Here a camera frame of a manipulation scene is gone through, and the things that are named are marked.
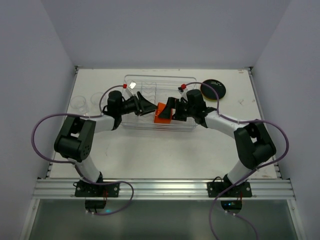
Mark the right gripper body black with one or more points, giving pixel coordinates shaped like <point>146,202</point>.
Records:
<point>176,109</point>

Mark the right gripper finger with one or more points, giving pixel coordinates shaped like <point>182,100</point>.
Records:
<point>180,113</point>
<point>166,113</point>

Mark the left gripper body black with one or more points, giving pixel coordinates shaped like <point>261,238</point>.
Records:
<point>137,105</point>

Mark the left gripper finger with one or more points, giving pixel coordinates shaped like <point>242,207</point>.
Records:
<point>144,104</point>
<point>143,112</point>

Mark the black plate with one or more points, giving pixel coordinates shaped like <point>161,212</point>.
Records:
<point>218,86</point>

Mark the clear glass cup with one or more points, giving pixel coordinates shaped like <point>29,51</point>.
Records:
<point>79,104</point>
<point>97,101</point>

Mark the orange plate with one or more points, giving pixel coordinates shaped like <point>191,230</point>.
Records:
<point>203,96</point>

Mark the green plate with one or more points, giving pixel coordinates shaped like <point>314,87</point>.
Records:
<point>212,100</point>

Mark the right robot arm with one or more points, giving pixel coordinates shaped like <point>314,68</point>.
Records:
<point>253,143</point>

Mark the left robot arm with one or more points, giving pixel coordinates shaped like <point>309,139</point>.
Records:
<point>75,138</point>

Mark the clear plastic rack tray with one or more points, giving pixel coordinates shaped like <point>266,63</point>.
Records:
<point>160,127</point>

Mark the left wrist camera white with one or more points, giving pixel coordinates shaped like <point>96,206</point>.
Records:
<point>130,88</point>

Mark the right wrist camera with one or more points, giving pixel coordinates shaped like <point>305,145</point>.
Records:
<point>183,92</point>

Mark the aluminium frame rail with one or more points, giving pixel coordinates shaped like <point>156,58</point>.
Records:
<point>151,189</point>

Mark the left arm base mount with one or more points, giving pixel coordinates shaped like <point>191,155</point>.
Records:
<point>87,190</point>

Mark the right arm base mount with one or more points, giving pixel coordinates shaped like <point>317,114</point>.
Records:
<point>228,190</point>

